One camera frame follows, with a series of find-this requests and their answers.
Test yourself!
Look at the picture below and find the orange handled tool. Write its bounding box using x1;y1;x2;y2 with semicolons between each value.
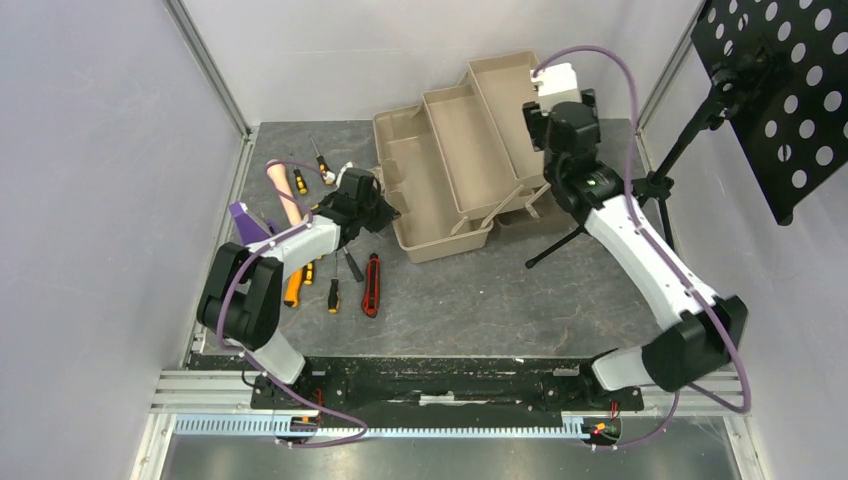
283;268;304;308

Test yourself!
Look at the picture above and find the black tripod stand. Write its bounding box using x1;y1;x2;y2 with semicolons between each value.
524;86;727;270

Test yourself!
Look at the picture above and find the small black-yellow screwdriver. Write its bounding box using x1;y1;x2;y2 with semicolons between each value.
290;154;309;195

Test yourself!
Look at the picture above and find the purple box with grid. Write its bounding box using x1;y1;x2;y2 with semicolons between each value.
228;201;276;245

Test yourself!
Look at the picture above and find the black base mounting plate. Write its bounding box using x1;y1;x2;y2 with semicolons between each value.
291;356;645;432

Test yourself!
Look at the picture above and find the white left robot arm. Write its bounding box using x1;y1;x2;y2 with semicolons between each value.
196;167;400;408

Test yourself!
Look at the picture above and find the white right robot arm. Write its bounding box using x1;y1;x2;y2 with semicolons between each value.
522;90;748;408

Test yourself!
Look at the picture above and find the thin black-yellow screwdriver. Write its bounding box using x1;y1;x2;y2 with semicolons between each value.
302;262;314;285

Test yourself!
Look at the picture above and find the black-yellow screwdriver near front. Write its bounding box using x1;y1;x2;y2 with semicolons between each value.
327;252;340;314

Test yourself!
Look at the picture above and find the medium black-yellow screwdriver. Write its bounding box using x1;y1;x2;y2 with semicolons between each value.
309;137;336;185

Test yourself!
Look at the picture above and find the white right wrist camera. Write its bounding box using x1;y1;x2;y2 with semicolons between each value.
531;62;581;103

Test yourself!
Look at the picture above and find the beige translucent tool box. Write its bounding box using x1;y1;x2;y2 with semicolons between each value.
373;50;575;263

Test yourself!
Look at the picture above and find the claw hammer black grip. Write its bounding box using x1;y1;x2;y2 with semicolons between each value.
342;247;365;282

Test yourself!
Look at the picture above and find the black perforated panel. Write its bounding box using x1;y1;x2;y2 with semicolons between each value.
690;1;847;226

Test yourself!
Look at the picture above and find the aluminium frame rail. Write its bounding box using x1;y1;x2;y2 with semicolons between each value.
163;0;253;139

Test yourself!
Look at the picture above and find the beige wooden handle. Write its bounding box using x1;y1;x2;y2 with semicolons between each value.
266;160;303;226

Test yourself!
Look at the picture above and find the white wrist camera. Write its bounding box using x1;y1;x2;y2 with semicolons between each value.
531;62;581;103
334;162;353;190

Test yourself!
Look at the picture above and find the red black utility knife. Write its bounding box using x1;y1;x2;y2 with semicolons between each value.
361;253;380;318

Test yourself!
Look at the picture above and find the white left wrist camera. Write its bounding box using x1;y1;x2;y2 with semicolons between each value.
334;162;353;190

